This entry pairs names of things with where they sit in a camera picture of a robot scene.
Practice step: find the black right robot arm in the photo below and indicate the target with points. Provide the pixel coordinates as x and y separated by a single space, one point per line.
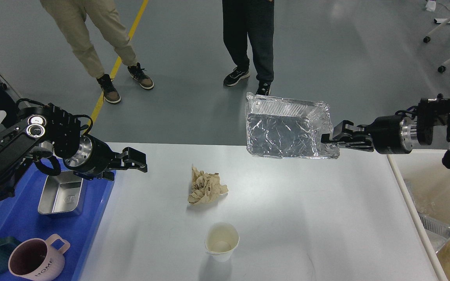
430 112

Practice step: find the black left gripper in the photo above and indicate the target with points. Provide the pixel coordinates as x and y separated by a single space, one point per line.
93 158

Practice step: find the foil tray inside bin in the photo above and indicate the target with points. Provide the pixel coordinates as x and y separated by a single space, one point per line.
438 232

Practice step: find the blue plastic tray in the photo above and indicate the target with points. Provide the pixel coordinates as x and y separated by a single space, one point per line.
19 218

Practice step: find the pink mug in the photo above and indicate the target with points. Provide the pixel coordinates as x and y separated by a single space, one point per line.
39 260

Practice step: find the aluminium foil tray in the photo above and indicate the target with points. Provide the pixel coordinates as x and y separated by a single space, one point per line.
287 128

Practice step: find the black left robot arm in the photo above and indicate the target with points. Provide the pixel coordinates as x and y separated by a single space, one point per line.
45 133

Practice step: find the crumpled brown paper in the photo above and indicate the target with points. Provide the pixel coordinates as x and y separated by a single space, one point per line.
205 187

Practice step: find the white plastic bin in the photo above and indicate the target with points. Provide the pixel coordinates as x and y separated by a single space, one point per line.
428 183

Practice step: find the white paper cup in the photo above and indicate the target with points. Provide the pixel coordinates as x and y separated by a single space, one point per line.
221 241

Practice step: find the stainless steel rectangular tray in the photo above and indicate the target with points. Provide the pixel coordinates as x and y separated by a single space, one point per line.
62 195

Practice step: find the person in black trousers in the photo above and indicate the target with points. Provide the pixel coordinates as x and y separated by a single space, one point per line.
249 23

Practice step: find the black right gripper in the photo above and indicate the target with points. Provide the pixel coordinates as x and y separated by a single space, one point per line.
394 134

